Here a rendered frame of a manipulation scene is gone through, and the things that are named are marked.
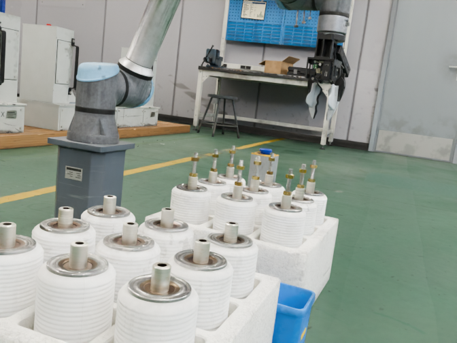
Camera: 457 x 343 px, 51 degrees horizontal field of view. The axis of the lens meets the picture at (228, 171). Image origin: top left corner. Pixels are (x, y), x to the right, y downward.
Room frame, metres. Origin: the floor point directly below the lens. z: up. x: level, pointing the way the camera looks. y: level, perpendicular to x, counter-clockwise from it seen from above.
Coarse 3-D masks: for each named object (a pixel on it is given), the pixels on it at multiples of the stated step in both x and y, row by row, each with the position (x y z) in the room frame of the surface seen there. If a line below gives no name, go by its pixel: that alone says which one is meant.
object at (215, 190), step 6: (210, 186) 1.20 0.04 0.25; (216, 186) 1.21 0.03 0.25; (222, 186) 1.22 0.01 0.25; (228, 186) 1.24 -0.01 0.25; (210, 192) 1.20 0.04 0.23; (216, 192) 1.20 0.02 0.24; (222, 192) 1.21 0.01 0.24; (228, 192) 1.24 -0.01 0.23; (210, 204) 1.20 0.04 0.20; (210, 210) 1.20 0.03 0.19
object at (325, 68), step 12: (324, 36) 1.21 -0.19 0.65; (336, 36) 1.22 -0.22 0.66; (324, 48) 1.22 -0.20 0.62; (336, 48) 1.25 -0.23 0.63; (312, 60) 1.24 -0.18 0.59; (324, 60) 1.22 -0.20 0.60; (336, 60) 1.21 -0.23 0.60; (312, 72) 1.23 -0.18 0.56; (324, 72) 1.21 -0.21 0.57; (336, 72) 1.24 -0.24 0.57
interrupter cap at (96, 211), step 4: (88, 208) 0.84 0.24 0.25; (92, 208) 0.84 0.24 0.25; (96, 208) 0.84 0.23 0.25; (100, 208) 0.85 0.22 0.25; (116, 208) 0.86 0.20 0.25; (120, 208) 0.87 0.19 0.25; (124, 208) 0.87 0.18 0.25; (88, 212) 0.82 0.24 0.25; (92, 212) 0.81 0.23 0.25; (96, 212) 0.82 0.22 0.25; (100, 212) 0.83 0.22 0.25; (116, 212) 0.85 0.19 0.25; (120, 212) 0.84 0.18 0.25; (124, 212) 0.84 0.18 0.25; (128, 212) 0.84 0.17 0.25; (100, 216) 0.80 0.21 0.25; (104, 216) 0.80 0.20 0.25; (108, 216) 0.80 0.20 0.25; (112, 216) 0.81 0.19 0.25; (116, 216) 0.81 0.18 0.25; (120, 216) 0.81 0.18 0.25; (124, 216) 0.82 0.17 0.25
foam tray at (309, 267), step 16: (208, 224) 1.09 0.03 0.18; (336, 224) 1.28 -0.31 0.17; (256, 240) 1.01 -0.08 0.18; (304, 240) 1.08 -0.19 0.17; (320, 240) 1.09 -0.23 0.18; (272, 256) 0.98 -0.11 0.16; (288, 256) 0.96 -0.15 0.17; (304, 256) 0.95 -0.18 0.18; (320, 256) 1.12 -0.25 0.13; (256, 272) 0.99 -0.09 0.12; (272, 272) 0.98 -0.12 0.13; (288, 272) 0.96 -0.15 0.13; (304, 272) 0.96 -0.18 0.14; (320, 272) 1.15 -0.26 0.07; (304, 288) 0.98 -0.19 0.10; (320, 288) 1.19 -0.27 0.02
